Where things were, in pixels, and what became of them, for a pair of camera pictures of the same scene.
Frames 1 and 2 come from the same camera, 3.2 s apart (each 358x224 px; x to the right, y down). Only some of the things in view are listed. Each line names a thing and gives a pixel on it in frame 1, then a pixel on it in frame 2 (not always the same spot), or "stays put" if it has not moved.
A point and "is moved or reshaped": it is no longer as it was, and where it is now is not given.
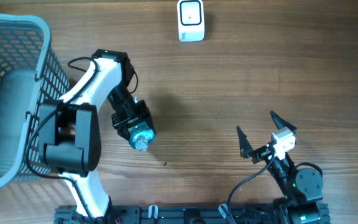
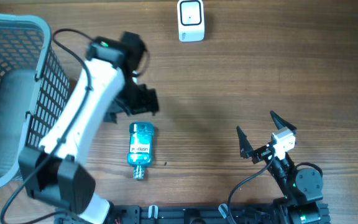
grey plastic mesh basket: (20, 70) stays put
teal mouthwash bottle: (140, 135) is moved or reshaped
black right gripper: (246, 148) stays put
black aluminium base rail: (137, 214) stays put
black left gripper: (122, 125) -> (148, 103)
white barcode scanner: (191, 20) stays put
